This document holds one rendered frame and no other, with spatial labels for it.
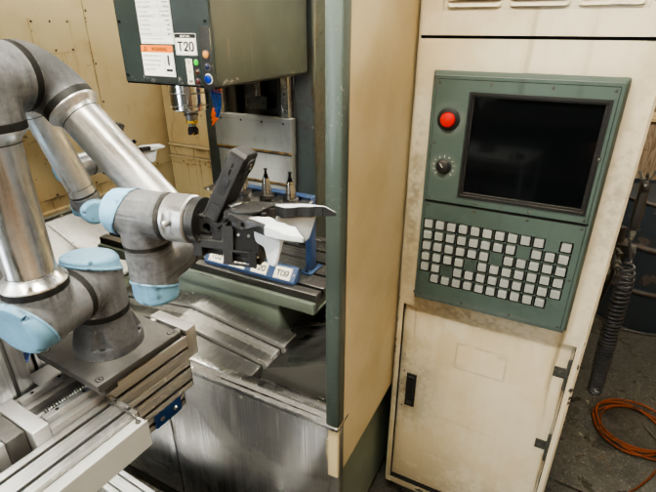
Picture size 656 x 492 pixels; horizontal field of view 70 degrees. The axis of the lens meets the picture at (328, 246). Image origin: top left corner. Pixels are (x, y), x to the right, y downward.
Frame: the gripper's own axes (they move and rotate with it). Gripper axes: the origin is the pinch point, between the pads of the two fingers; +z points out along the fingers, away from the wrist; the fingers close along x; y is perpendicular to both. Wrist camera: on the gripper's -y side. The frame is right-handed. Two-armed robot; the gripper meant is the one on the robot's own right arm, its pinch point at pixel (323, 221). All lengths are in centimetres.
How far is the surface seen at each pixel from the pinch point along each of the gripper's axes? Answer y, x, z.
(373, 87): -19, -50, -4
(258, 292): 60, -99, -55
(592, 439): 138, -158, 94
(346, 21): -30.1, -33.2, -6.8
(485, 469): 112, -91, 39
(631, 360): 128, -230, 129
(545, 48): -30, -71, 33
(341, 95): -16.9, -34.0, -7.3
